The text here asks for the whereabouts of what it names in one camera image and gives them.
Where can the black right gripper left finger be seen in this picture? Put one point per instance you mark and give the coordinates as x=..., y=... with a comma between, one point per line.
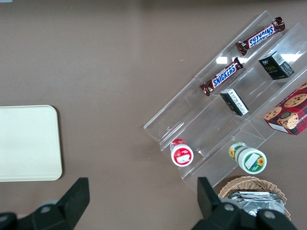
x=69, y=206

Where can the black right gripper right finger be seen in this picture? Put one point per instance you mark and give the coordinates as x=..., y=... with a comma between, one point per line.
x=211, y=208

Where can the light wicker basket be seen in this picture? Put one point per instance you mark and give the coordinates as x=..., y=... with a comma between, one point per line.
x=247, y=183

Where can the cream rectangular tray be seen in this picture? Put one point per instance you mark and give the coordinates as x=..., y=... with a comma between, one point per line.
x=28, y=143

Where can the silver foil container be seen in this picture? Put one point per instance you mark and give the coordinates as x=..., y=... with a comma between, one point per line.
x=254, y=203

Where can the red lid white jar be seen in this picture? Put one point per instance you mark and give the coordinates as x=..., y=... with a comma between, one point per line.
x=182, y=155

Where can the green lid sunflower jar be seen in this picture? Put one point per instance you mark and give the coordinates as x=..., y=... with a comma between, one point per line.
x=251, y=160

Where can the clear acrylic stepped stand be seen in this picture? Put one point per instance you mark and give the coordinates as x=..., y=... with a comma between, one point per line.
x=192, y=112

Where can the small black carton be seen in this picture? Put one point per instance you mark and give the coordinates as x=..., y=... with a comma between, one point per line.
x=235, y=103
x=275, y=67

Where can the red tartan cookie box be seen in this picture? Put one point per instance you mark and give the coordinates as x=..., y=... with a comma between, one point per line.
x=290, y=112

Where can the Snickers chocolate bar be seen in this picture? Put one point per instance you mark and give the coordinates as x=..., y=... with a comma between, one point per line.
x=261, y=36
x=223, y=76

